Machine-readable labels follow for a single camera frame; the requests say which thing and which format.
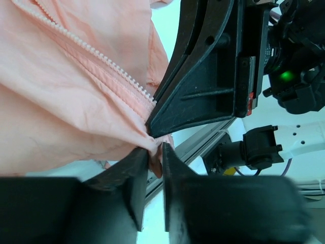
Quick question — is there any pink hooded zip jacket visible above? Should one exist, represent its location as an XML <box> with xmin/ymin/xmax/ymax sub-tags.
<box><xmin>1</xmin><ymin>1</ymin><xmax>172</xmax><ymax>177</ymax></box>

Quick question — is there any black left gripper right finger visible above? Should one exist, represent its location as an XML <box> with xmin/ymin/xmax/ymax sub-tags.
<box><xmin>162</xmin><ymin>143</ymin><xmax>311</xmax><ymax>243</ymax></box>

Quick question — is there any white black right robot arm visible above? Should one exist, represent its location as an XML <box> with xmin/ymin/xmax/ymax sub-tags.
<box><xmin>147</xmin><ymin>1</ymin><xmax>324</xmax><ymax>138</ymax></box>

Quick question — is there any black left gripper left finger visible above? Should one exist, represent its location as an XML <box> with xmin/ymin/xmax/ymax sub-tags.
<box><xmin>1</xmin><ymin>148</ymin><xmax>148</xmax><ymax>243</ymax></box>

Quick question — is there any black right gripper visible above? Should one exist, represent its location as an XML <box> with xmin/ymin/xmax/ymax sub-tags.
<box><xmin>146</xmin><ymin>1</ymin><xmax>272</xmax><ymax>138</ymax></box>

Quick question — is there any aluminium table frame rail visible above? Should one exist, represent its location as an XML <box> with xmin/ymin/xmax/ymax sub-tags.
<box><xmin>144</xmin><ymin>118</ymin><xmax>238</xmax><ymax>204</ymax></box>

